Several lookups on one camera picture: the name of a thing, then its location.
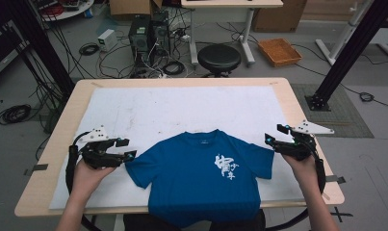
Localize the person's black clothing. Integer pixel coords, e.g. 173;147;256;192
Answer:
123;210;267;231

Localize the white desk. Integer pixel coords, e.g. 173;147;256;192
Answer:
180;0;284;66

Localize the left hand-held gripper black cable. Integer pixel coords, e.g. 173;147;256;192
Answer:
65;130;91;195

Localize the dark equipment rack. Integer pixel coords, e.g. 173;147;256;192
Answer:
0;18;30;81

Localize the coiled black cable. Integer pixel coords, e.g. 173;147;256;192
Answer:
0;104;33;126
79;42;100;56
162;61;186;76
358;91;375;103

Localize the black tape cross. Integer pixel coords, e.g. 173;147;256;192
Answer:
330;206;354;223

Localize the person's left hand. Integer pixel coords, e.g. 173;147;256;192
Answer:
71;159;117;196

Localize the hand-held gripper black cable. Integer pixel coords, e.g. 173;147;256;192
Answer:
310;138;327;195
65;130;91;195

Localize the grey tape strip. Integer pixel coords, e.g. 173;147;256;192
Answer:
325;175;347;185
23;163;49;176

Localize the white metal stand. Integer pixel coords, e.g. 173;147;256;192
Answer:
315;0;375;66

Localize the black round stool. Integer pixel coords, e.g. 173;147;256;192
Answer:
196;43;243;78

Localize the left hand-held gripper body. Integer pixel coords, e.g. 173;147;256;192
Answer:
80;125;125;169

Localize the black metal post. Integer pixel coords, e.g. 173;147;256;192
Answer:
305;0;388;112
2;0;75;97

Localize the cardboard box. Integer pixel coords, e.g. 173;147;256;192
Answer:
109;0;164;21
251;0;308;33

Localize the wooden tray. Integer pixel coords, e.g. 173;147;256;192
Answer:
257;38;303;67

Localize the person's right hand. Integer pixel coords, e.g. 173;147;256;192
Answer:
282;154;321;191

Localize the grey floor mat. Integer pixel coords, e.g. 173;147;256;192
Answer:
291;84;375;139

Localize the round white table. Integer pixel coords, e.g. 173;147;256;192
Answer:
37;0;95;23

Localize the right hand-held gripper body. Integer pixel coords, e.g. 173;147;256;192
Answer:
274;119;335;162

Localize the black computer tower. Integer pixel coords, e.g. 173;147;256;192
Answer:
149;11;171;62
128;14;152;70

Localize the white table mat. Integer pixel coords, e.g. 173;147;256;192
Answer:
48;86;306;210

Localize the blue t-shirt with white print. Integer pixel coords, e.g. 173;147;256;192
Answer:
124;128;275;229

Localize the white power supply box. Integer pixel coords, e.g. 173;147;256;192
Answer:
97;28;118;52

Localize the right hand-held gripper black cable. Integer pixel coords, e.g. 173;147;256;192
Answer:
310;138;327;195

